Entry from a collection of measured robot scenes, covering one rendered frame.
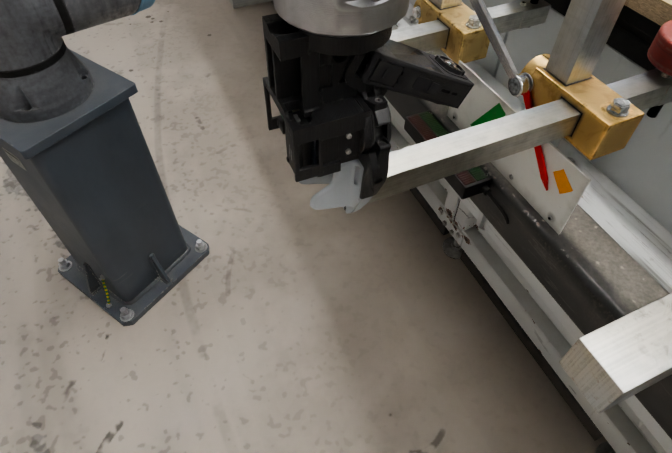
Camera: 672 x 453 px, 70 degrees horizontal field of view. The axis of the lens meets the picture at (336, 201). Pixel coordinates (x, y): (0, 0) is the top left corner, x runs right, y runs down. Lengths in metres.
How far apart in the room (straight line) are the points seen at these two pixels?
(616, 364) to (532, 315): 0.97
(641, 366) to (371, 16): 0.23
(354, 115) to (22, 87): 0.80
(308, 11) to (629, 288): 0.50
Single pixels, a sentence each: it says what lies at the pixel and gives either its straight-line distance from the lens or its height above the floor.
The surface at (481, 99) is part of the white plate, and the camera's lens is 0.71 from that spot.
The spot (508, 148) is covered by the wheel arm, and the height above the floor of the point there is 0.84.
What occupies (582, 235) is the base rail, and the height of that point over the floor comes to 0.70.
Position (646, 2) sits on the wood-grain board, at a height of 0.89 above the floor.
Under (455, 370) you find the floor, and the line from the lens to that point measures 1.31.
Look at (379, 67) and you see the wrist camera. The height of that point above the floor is 0.99.
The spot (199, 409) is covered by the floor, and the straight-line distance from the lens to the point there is 1.29.
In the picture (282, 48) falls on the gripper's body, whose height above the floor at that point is 1.02.
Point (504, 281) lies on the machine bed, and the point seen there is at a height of 0.17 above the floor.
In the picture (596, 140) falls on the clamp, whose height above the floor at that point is 0.85.
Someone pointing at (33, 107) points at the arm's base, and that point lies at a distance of 1.08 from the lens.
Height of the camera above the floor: 1.19
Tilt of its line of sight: 49 degrees down
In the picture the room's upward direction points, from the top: straight up
